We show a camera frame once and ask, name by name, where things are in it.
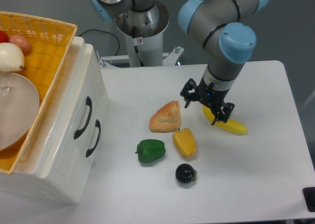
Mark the black cable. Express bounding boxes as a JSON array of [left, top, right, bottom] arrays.
[[78, 28, 121, 57]]

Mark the black top drawer handle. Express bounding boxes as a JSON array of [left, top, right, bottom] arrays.
[[73, 96, 93, 140]]

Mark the metal base bracket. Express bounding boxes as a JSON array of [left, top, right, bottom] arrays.
[[96, 46, 185, 69]]

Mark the white drawer cabinet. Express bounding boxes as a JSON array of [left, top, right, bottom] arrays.
[[0, 37, 109, 203]]

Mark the dark purple eggplant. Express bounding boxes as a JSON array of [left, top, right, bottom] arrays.
[[175, 163, 197, 184]]

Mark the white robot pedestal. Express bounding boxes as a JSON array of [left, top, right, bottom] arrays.
[[116, 1, 169, 66]]

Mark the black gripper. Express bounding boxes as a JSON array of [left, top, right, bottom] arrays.
[[180, 78, 234, 125]]

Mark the yellow banana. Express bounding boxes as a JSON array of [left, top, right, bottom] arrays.
[[202, 106, 248, 135]]

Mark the black corner device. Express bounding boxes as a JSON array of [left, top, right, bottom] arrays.
[[303, 187, 315, 212]]

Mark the yellow woven basket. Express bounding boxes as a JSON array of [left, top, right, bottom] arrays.
[[0, 11, 77, 174]]

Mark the pink plate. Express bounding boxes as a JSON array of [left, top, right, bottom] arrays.
[[0, 73, 39, 150]]

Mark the toy bread croissant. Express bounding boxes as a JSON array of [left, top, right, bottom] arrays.
[[149, 100, 181, 133]]

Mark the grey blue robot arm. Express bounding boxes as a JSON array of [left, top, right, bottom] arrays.
[[90, 0, 269, 123]]

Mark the pink peach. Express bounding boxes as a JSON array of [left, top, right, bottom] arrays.
[[9, 34, 32, 55]]

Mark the green bell pepper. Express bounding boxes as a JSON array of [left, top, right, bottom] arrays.
[[135, 139, 166, 163]]

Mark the white pear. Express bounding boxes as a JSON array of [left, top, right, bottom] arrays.
[[0, 42, 25, 72]]

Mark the yellow bell pepper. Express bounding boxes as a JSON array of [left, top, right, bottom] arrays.
[[172, 128, 196, 159]]

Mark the red tomato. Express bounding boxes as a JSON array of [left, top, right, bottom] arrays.
[[0, 30, 9, 43]]

